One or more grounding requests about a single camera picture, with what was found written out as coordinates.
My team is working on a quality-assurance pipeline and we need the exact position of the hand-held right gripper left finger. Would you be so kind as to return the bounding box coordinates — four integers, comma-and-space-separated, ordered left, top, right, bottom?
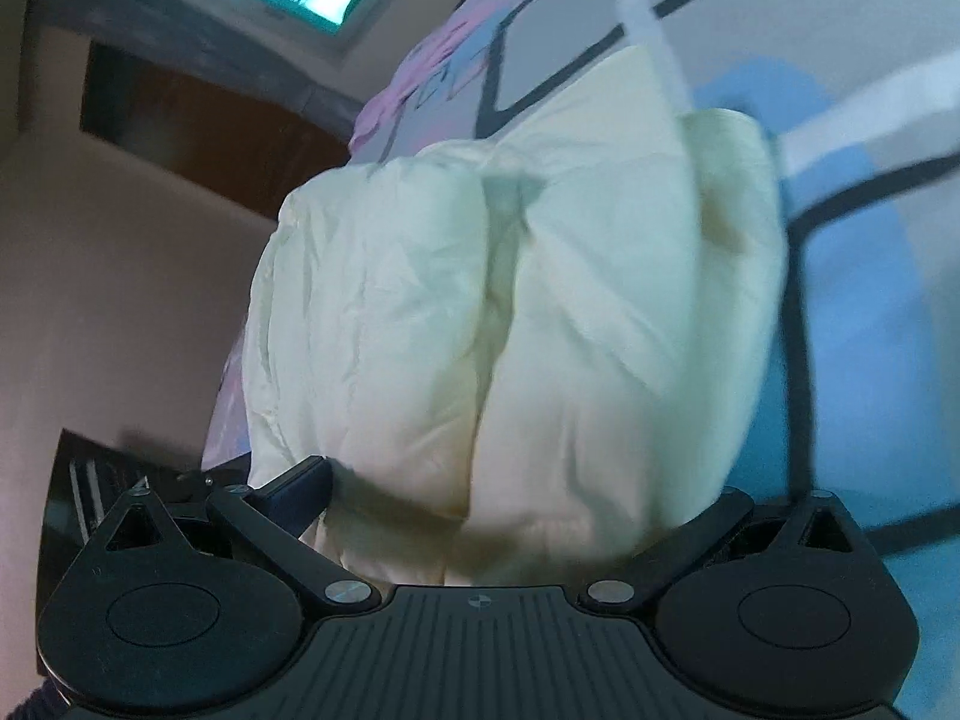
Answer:
91, 456, 377, 610

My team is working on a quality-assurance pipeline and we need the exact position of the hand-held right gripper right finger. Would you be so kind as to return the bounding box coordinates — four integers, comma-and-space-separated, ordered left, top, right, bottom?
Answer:
583, 487, 857, 610

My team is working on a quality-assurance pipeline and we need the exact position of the large cream cloth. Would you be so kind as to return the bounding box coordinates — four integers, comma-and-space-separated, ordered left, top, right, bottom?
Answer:
243, 43, 790, 590

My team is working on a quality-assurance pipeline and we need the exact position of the black slatted object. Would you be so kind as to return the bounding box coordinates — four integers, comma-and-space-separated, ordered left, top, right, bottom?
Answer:
40, 427, 220, 565

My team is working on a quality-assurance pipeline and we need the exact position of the pink blue patterned bed sheet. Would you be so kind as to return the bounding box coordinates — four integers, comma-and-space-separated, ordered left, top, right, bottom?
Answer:
201, 0, 960, 580

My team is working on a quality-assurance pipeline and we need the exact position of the brown wooden door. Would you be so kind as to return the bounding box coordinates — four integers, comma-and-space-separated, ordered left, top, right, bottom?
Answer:
78, 40, 355, 224

